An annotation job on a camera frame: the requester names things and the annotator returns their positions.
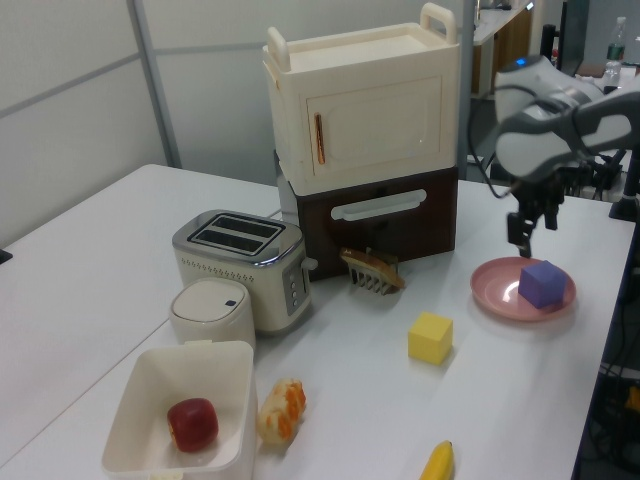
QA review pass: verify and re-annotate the black gripper silver ring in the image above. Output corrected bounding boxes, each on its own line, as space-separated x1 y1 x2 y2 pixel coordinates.
507 167 569 260

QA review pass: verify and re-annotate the purple cube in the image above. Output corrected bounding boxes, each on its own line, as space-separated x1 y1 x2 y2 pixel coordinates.
518 259 575 310

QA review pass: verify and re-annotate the yellow cube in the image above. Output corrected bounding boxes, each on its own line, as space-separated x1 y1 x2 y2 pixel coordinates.
407 311 454 365

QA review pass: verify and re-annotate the pink plate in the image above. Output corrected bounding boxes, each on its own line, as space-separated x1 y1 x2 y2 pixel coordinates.
469 257 578 323

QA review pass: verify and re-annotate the dark brown drawer unit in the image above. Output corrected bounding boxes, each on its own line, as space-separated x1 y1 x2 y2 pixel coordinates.
273 149 460 281

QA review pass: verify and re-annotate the metal toast rack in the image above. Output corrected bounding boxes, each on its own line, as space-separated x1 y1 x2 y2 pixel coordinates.
348 246 401 297

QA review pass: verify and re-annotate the wooden background desk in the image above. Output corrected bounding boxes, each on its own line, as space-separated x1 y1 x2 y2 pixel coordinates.
472 0 534 96

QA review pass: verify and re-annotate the clear plastic bottle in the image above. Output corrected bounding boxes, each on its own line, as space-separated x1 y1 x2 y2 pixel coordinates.
602 16 629 89

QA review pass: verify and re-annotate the black monitor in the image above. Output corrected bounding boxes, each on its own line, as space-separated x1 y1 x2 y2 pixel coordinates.
557 0 584 76

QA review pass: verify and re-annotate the cream toy cabinet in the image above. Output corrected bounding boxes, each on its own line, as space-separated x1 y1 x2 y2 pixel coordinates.
261 2 461 190

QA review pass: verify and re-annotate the yellow banana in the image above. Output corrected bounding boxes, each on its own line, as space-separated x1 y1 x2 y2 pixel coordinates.
418 439 455 480

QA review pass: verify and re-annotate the chrome and cream toaster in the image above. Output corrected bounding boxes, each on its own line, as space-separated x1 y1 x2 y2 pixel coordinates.
171 208 319 337

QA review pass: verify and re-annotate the orange and white pastry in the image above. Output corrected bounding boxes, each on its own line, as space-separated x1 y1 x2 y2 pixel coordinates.
256 378 307 444

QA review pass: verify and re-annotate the small white lidded canister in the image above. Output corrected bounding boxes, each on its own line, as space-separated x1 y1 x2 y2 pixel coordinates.
168 278 257 351

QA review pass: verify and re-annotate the red apple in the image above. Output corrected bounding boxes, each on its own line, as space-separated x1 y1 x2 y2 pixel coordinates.
166 397 221 454

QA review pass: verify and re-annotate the white plastic container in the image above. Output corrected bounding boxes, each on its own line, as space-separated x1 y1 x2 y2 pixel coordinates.
101 338 258 480

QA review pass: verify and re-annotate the black cable bundle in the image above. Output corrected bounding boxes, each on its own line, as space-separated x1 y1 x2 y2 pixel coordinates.
564 149 629 201

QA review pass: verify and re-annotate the black camera stand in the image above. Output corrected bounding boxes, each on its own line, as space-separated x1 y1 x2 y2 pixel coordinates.
608 144 640 221

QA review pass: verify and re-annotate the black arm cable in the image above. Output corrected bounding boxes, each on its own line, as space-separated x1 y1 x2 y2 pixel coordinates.
467 84 516 200

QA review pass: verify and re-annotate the white drawer handle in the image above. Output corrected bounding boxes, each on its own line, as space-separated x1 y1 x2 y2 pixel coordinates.
329 189 426 223

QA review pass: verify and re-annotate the copper cabinet door handle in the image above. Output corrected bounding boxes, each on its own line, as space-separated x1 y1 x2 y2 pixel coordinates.
313 112 327 165

